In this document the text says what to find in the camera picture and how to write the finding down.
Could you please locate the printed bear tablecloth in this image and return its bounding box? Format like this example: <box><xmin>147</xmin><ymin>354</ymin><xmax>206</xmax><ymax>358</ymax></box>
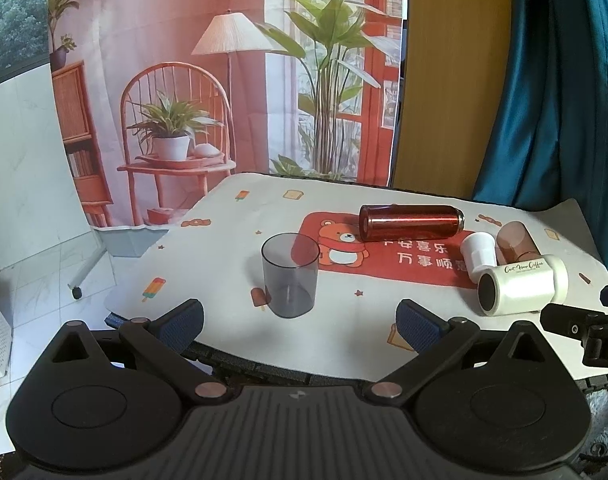
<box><xmin>104</xmin><ymin>172</ymin><xmax>608</xmax><ymax>382</ymax></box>

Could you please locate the black foam mat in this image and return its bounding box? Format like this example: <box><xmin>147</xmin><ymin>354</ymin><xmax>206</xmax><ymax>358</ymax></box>
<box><xmin>102</xmin><ymin>310</ymin><xmax>608</xmax><ymax>392</ymax></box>

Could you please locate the grey transparent cup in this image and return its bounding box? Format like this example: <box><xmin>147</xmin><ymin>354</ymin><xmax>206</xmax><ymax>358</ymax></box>
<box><xmin>262</xmin><ymin>232</ymin><xmax>321</xmax><ymax>319</ymax></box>

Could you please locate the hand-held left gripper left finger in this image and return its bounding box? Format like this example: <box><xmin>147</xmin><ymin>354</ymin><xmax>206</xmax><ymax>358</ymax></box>
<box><xmin>44</xmin><ymin>299</ymin><xmax>229</xmax><ymax>408</ymax></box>

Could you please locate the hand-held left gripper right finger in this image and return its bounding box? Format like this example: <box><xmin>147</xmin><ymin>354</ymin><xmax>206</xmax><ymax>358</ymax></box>
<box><xmin>371</xmin><ymin>299</ymin><xmax>560</xmax><ymax>408</ymax></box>

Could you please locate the small white cup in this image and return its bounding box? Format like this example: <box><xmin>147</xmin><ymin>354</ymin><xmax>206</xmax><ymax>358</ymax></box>
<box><xmin>459</xmin><ymin>231</ymin><xmax>498</xmax><ymax>282</ymax></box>

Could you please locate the red metallic bottle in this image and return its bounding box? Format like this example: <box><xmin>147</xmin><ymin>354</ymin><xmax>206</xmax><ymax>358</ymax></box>
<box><xmin>359</xmin><ymin>203</ymin><xmax>466</xmax><ymax>244</ymax></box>

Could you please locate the printed room backdrop cloth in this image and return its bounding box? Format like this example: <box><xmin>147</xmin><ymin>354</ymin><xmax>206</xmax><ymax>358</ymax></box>
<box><xmin>48</xmin><ymin>0</ymin><xmax>411</xmax><ymax>259</ymax></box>

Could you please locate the window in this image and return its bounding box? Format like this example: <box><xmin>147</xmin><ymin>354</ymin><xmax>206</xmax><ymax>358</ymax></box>
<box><xmin>0</xmin><ymin>0</ymin><xmax>52</xmax><ymax>92</ymax></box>

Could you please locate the frosted white cup black lid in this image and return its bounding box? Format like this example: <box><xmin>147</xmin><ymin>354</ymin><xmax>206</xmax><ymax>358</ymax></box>
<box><xmin>477</xmin><ymin>254</ymin><xmax>570</xmax><ymax>317</ymax></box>

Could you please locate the white table leg with caster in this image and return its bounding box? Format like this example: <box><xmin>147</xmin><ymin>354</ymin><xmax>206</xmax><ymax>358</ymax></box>
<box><xmin>68</xmin><ymin>226</ymin><xmax>105</xmax><ymax>302</ymax></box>

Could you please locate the wooden panel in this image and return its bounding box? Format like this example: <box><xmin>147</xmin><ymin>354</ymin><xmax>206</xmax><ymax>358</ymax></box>
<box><xmin>391</xmin><ymin>0</ymin><xmax>519</xmax><ymax>202</ymax></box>

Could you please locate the brown transparent cup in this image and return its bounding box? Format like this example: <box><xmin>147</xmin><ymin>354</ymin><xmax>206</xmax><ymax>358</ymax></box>
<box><xmin>495</xmin><ymin>220</ymin><xmax>543</xmax><ymax>266</ymax></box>

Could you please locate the grey fluffy rug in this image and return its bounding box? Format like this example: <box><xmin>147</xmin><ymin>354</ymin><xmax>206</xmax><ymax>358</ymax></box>
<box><xmin>578</xmin><ymin>385</ymin><xmax>608</xmax><ymax>480</ymax></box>

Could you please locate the teal curtain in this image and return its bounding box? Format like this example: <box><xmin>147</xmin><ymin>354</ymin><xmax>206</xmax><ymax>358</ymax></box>
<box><xmin>470</xmin><ymin>0</ymin><xmax>608</xmax><ymax>272</ymax></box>

